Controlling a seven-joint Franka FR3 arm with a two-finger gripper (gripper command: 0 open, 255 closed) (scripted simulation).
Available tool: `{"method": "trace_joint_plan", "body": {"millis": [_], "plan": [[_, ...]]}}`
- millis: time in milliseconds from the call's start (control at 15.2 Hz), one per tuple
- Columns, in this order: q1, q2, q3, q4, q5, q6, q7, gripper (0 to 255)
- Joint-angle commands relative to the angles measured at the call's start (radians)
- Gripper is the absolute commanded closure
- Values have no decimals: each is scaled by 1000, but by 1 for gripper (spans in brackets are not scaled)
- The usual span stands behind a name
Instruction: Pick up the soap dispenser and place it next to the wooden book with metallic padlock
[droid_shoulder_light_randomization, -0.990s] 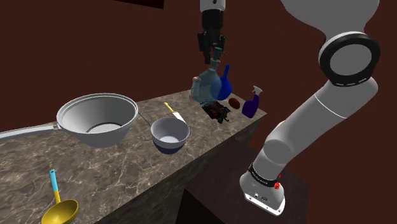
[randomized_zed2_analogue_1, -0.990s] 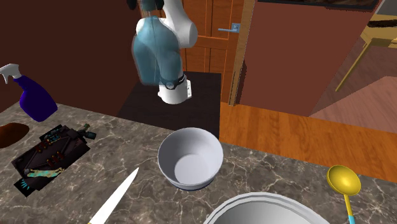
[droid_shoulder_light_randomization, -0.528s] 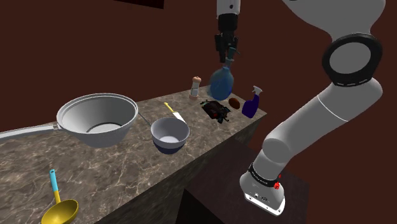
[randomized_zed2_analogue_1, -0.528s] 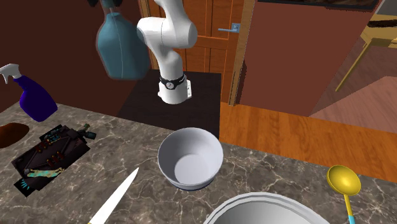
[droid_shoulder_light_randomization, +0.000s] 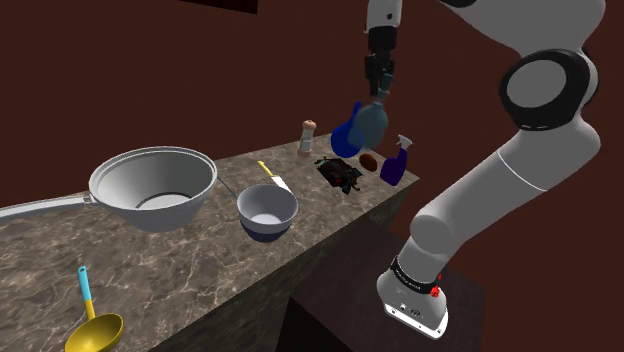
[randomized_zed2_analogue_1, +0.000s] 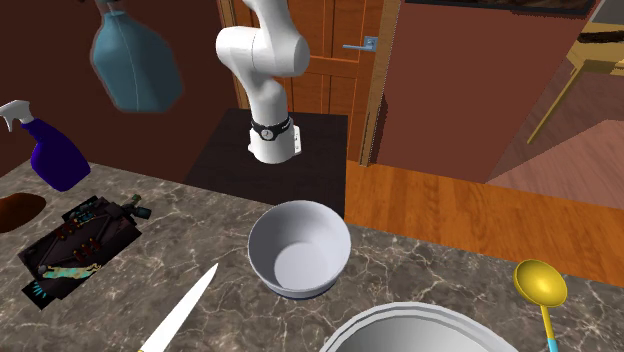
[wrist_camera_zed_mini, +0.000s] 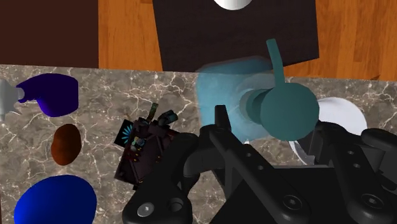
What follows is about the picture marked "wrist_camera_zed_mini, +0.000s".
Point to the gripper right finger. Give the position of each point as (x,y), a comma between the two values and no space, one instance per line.
(366,186)

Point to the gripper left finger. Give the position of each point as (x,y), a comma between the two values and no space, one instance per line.
(245,161)

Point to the teal pump soap dispenser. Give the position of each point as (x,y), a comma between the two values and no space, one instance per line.
(288,111)

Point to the white bowl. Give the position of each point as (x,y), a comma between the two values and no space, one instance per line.
(341,114)

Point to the dark toy figure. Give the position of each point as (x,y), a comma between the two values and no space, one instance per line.
(145,149)

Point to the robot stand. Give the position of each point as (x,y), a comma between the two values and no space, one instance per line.
(217,34)

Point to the brown egg-shaped object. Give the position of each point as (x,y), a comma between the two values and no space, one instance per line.
(65,144)

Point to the blue bowl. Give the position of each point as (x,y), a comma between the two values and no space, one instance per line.
(55,201)

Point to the purple spray bottle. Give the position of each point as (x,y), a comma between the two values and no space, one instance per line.
(52,93)

